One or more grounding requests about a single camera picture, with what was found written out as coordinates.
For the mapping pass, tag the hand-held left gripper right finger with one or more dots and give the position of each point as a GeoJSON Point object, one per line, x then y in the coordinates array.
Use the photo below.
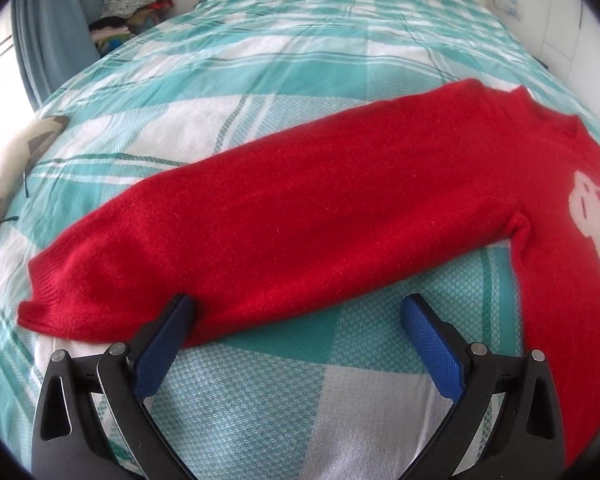
{"type": "Point", "coordinates": [436, 346]}

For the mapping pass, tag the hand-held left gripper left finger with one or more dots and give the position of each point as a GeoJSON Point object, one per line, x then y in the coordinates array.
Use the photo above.
{"type": "Point", "coordinates": [159, 356]}

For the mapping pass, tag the red knit sweater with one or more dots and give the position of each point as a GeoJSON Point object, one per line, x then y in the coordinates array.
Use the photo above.
{"type": "Point", "coordinates": [305, 210]}

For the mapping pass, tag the pile of mixed clothes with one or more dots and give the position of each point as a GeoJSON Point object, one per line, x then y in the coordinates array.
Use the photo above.
{"type": "Point", "coordinates": [127, 10]}

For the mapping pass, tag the beige patterned cushion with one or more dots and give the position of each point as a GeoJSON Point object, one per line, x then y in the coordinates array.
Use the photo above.
{"type": "Point", "coordinates": [15, 160]}

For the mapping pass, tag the teal plaid bed sheet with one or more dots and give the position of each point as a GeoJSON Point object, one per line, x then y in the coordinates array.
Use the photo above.
{"type": "Point", "coordinates": [230, 85]}

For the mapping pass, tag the white wardrobe doors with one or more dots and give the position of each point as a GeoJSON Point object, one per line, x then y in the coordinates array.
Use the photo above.
{"type": "Point", "coordinates": [580, 35]}

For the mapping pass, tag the blue curtain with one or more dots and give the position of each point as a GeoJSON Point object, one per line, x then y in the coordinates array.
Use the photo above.
{"type": "Point", "coordinates": [55, 20]}

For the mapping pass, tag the white wall socket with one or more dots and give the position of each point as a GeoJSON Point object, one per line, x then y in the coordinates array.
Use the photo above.
{"type": "Point", "coordinates": [507, 6]}

